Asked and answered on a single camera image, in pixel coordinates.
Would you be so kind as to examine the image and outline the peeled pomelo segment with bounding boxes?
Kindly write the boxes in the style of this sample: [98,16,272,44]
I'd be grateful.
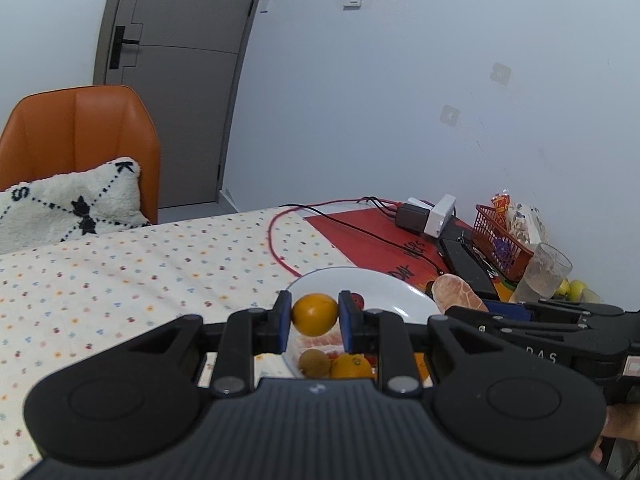
[295,332,346,356]
[431,273,490,315]

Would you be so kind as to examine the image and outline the black door handle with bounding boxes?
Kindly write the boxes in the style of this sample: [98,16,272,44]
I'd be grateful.
[108,25,141,70]

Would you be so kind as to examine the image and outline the white bowl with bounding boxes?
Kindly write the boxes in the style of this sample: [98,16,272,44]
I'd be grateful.
[281,266,454,379]

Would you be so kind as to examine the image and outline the red cable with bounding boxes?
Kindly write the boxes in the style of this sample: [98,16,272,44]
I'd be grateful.
[267,198,402,279]

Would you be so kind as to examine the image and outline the orange snack packet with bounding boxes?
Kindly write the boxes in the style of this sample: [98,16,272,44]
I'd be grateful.
[490,192,514,219]

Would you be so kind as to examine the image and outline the white black-patterned cushion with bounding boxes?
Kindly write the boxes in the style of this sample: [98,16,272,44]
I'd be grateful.
[0,157,152,256]

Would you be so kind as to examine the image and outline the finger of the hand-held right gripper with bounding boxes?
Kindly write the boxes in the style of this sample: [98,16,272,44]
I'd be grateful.
[444,305,627,356]
[487,299,626,320]

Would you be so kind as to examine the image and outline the black cable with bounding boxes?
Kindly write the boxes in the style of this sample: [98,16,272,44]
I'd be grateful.
[277,197,449,274]

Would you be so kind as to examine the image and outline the orange leather chair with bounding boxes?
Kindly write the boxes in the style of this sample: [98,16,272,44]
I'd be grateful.
[0,85,162,226]

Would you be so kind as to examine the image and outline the black flat device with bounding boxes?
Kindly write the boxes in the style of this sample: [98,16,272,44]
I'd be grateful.
[438,219,501,301]

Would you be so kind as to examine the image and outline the grey door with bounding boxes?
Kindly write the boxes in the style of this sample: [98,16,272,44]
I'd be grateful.
[92,0,274,211]

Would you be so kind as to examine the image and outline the person's right hand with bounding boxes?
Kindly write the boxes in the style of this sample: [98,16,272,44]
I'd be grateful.
[590,402,640,467]

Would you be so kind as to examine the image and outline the clear glass cup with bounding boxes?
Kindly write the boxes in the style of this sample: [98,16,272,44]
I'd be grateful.
[513,242,574,304]

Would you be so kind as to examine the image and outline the brown kiwi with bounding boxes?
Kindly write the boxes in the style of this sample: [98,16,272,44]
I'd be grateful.
[298,349,332,379]

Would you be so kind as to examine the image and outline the red plastic basket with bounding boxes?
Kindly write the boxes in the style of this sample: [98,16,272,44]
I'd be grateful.
[473,203,536,282]

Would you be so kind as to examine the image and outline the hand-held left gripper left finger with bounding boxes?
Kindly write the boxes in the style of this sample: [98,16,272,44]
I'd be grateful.
[120,291,294,396]

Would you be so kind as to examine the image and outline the floral printed tablecloth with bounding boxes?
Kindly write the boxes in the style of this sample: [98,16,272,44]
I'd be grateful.
[0,207,352,480]

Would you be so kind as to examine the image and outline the white power adapter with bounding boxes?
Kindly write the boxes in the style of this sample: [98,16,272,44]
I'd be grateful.
[407,194,457,239]

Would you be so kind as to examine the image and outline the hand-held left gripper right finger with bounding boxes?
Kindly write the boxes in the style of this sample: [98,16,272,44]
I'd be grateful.
[338,290,506,395]

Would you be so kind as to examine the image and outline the clear plastic snack bag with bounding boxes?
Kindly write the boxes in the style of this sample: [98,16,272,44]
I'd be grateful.
[505,203,550,247]

